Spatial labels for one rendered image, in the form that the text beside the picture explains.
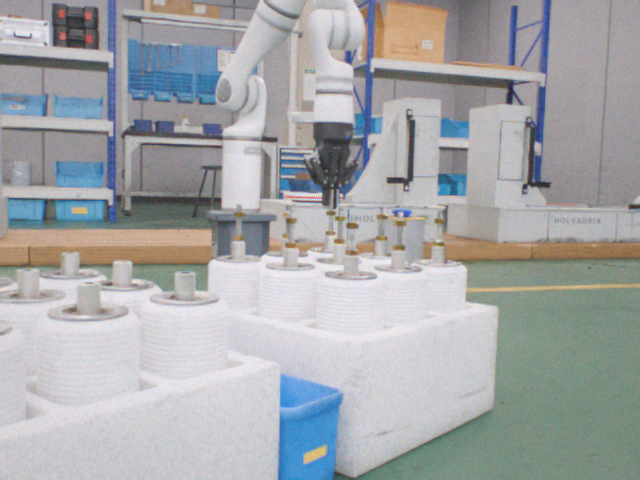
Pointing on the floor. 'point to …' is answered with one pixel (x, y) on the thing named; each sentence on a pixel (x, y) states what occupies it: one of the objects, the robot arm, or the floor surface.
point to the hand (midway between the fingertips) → (330, 199)
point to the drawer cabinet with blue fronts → (285, 167)
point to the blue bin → (307, 429)
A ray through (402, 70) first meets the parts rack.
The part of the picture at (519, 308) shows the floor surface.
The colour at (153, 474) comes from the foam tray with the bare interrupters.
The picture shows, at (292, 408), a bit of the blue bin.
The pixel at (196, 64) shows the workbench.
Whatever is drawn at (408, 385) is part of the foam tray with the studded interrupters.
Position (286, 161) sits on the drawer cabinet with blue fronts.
